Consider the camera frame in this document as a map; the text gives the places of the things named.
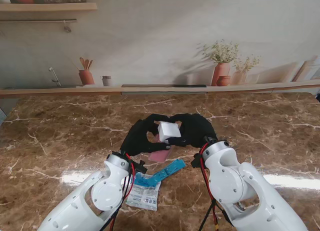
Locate terracotta vase with flowers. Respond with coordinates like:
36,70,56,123
199,39,240,87

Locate blue white seasoning bag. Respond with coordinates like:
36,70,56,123
125,173,162,212

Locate wooden wall shelf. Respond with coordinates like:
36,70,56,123
0,2,98,14

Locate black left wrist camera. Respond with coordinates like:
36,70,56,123
132,160,148,175

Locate red black right arm cables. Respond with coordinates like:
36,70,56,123
198,142,236,231

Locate small round terracotta pot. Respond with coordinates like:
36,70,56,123
216,75,232,87

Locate white square bottle cap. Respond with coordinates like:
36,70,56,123
157,120,182,142

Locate pale vase with flowers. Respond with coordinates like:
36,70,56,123
232,56,261,86

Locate red black arm cables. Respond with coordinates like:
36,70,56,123
198,142,236,231
104,153,136,231

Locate metal hanging rail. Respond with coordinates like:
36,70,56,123
0,18,78,33

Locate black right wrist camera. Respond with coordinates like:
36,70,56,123
190,153,205,168

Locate terracotta utensil pot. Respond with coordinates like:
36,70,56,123
78,57,95,86

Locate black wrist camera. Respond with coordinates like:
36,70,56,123
132,160,148,175
190,153,205,168

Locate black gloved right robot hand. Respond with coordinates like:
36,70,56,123
163,112,218,149

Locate blue plastic bag clip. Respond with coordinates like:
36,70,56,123
147,158,186,188

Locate red black left arm cables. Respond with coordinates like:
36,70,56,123
104,153,136,231

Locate pink seasoning bottle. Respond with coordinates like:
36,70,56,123
149,133,173,163

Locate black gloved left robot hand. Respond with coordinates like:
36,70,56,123
119,113,172,157

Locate metal faucet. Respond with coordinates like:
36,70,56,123
48,67,62,87

